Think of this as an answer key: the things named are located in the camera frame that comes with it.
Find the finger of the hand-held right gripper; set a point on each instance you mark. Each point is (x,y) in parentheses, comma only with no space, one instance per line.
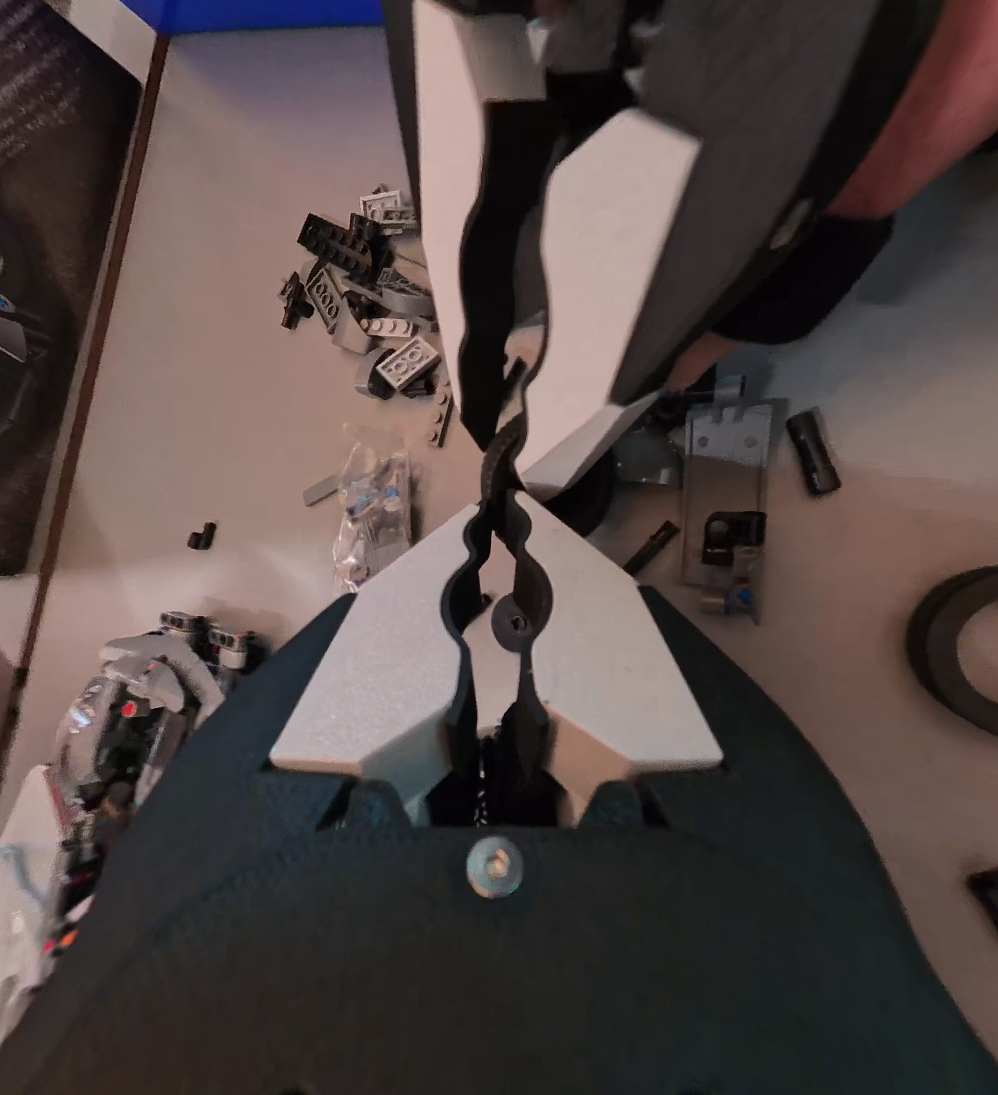
(627,239)
(439,171)

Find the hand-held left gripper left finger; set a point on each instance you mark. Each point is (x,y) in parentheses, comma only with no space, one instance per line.
(371,684)

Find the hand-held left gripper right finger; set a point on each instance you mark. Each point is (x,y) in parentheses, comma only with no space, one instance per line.
(627,684)

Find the grey toy car model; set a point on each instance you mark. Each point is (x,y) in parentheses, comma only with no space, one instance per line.
(131,710)

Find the person's right hand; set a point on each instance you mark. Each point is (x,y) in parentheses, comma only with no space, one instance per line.
(961,77)

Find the pile of grey toy bricks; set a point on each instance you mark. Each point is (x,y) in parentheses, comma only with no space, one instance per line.
(353,257)

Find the black round toy disc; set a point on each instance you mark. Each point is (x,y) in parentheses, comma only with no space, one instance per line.
(506,637)

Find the thin black axle pin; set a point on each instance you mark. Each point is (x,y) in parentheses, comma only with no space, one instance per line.
(651,547)

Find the black pin connector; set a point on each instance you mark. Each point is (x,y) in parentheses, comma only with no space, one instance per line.
(814,453)

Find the clear bag of small parts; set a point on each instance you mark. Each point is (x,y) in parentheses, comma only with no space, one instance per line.
(375,513)

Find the grey plate brick assembly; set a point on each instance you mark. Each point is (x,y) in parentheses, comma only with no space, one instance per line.
(726,462)

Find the flat grey tile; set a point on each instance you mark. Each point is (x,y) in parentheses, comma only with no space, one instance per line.
(321,490)

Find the blue plastic bin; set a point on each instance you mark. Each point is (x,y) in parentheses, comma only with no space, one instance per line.
(276,13)

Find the white side table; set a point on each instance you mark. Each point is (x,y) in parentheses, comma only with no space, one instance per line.
(11,855)

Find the dark box with car picture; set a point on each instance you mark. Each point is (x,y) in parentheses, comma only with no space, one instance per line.
(28,299)

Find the black angle bracket brick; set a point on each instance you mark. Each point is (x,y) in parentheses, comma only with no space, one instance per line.
(201,537)

